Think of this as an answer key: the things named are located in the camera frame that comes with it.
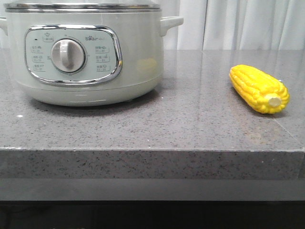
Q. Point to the yellow plastic corn cob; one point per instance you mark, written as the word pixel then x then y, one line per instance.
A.
pixel 261 91

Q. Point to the glass pot lid steel rim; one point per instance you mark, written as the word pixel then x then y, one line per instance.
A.
pixel 64 6

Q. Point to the pale green electric cooking pot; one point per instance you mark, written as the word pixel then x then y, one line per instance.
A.
pixel 87 59

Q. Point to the white pleated curtain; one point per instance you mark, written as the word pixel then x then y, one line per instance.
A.
pixel 236 24

